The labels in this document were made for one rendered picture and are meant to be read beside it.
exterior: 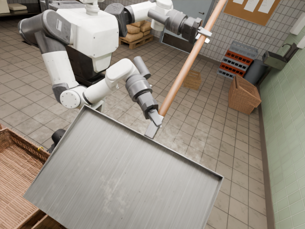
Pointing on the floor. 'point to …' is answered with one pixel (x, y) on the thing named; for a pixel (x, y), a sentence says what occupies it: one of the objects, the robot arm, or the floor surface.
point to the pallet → (137, 41)
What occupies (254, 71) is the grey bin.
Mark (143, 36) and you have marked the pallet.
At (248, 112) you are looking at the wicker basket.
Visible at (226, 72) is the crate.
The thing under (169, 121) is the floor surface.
